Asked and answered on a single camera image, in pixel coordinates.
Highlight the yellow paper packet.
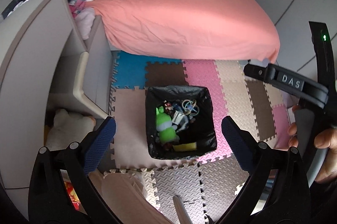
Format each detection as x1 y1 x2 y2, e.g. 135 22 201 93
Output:
173 143 197 152

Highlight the green white plush rabbit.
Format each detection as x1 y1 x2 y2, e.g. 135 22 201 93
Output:
155 106 179 144

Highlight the black lined trash bin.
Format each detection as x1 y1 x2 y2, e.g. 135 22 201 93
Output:
145 86 218 160

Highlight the person's right hand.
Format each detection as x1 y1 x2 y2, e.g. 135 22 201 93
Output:
288 105 337 184

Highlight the red yellow snack bag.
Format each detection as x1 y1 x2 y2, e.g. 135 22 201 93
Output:
63 179 80 211

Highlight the colourful foam floor mat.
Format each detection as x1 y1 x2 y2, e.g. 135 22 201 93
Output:
109 52 290 223

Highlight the beige trouser leg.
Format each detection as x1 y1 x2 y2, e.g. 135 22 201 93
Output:
88 170 171 223

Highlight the white plush under desk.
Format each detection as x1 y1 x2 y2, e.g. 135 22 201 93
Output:
45 109 96 151

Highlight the grey desk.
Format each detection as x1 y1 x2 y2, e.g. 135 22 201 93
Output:
1 0 112 219

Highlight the pink bed sheet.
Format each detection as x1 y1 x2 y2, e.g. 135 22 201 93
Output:
87 0 280 62

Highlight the pink white plush pile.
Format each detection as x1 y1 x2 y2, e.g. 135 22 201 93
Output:
69 0 95 40

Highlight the black tablet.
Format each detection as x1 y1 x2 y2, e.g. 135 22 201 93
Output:
1 0 22 19

